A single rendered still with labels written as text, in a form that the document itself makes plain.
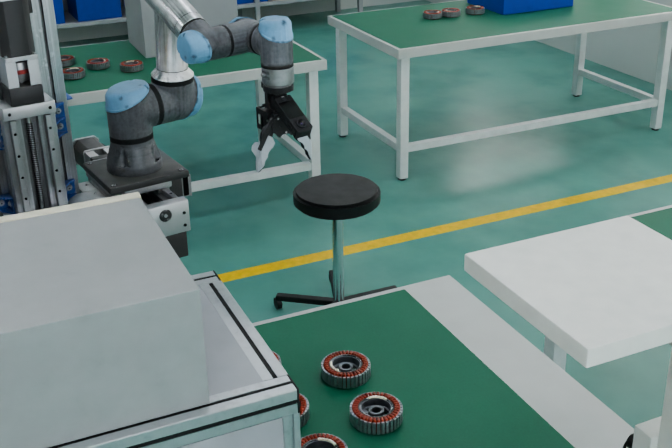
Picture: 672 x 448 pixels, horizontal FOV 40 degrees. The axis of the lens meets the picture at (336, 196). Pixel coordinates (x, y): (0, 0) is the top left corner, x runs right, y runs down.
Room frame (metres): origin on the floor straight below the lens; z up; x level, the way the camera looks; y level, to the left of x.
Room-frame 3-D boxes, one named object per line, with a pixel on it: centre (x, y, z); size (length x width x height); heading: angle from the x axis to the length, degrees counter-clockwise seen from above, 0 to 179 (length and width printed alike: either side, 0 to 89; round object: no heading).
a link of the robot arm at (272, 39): (2.09, 0.13, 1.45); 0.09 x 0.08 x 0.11; 40
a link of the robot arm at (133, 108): (2.39, 0.54, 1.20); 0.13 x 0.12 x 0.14; 130
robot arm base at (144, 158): (2.38, 0.55, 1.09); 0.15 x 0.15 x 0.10
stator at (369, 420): (1.62, -0.08, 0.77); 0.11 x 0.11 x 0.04
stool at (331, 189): (3.32, -0.02, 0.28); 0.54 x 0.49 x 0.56; 24
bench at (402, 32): (5.46, -1.02, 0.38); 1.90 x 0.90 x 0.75; 114
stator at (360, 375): (1.78, -0.01, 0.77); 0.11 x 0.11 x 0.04
